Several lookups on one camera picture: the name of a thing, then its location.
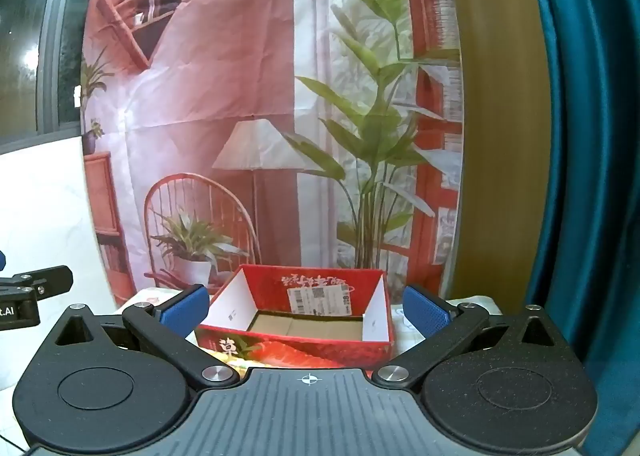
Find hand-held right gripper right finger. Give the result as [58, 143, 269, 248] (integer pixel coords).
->
[373, 285, 567, 391]

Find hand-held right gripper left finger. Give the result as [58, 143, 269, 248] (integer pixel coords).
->
[49, 283, 241, 390]

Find red cardboard box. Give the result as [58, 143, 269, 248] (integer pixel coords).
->
[194, 264, 396, 370]

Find teal curtain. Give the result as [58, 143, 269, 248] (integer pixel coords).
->
[517, 0, 640, 456]

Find dark window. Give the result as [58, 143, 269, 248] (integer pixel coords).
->
[0, 0, 101, 148]

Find printed room scene backdrop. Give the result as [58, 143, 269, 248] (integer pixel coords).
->
[80, 0, 464, 303]

